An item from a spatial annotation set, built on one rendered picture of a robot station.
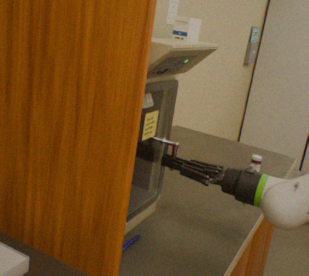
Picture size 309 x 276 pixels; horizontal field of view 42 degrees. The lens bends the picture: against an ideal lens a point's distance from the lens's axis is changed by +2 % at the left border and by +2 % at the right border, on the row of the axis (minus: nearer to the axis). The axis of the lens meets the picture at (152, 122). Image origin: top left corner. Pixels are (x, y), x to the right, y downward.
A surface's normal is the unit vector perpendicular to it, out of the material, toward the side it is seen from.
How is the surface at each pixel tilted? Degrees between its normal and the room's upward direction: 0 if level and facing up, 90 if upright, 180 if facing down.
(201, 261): 0
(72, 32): 90
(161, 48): 90
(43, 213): 90
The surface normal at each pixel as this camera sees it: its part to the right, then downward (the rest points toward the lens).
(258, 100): -0.47, 0.18
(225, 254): 0.14, -0.95
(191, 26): 0.74, 0.28
